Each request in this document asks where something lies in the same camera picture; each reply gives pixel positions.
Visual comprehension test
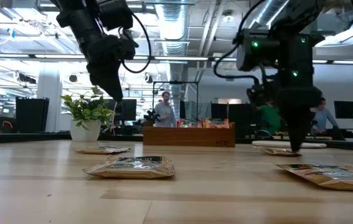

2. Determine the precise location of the black computer monitor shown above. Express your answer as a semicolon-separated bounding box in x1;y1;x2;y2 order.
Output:
333;100;353;119
105;98;138;123

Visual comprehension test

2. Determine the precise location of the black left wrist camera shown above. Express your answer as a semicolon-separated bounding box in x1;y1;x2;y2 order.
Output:
97;0;134;31

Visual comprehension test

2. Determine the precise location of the black office chair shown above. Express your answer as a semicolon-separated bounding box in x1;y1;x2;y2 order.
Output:
0;116;17;134

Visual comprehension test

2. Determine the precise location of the beige tea packet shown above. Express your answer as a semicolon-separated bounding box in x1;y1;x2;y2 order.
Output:
261;147;302;157
276;163;353;192
75;146;131;155
82;154;176;180

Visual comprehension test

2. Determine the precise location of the wooden tea box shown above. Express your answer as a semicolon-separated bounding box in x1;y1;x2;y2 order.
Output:
143;122;236;148

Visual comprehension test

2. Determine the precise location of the orange tea packet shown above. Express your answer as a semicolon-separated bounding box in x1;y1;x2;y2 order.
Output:
204;117;230;129

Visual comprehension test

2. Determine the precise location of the LED light strip bar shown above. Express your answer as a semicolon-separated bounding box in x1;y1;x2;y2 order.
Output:
0;52;353;65

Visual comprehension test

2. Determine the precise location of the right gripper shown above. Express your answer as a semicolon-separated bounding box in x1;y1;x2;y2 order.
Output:
275;85;323;152

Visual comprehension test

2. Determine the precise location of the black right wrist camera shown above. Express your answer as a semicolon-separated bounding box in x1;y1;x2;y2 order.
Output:
246;83;277;108

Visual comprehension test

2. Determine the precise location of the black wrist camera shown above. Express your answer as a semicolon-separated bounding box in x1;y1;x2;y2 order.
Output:
246;83;277;108
97;0;134;31

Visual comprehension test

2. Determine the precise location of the round woven placemat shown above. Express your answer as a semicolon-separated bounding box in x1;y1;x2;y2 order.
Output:
252;140;327;149

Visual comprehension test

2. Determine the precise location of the black frame stand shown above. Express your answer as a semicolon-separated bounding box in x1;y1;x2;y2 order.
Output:
151;80;200;125

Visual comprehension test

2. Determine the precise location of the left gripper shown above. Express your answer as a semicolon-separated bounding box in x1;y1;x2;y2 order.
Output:
85;35;137;101

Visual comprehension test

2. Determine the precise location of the potted green plant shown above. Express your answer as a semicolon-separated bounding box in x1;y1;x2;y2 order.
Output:
60;85;115;142

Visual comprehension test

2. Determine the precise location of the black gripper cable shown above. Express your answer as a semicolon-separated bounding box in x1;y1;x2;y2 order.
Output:
212;0;269;86
118;11;153;75

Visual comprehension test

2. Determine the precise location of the black cabinet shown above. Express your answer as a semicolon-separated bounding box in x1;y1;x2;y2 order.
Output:
15;97;50;134

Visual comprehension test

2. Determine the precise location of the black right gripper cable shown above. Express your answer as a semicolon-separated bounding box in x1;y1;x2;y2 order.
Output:
212;0;269;86

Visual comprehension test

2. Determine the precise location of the black table frame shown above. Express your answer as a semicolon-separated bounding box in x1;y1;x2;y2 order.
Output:
0;132;353;153

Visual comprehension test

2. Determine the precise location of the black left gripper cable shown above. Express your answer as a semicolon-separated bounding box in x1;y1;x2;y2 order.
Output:
118;11;153;75

